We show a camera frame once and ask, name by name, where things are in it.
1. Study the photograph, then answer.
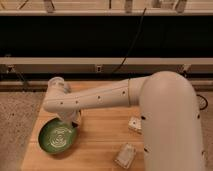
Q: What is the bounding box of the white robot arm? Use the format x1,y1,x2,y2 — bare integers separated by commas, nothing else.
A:
43,71,206,171

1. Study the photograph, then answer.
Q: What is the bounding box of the white plastic cup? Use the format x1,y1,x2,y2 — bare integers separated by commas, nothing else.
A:
48,77,65,87

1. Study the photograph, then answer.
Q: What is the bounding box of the green ceramic bowl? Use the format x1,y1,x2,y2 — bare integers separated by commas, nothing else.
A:
38,118,77,155

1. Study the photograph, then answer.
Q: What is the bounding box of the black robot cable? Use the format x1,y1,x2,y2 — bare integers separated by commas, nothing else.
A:
196,94,209,111

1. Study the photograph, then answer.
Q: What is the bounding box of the clear plastic packet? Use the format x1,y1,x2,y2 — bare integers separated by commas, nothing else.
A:
115,143,136,169

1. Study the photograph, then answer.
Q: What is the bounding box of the black hanging cable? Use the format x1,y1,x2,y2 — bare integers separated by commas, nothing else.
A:
110,7,147,75

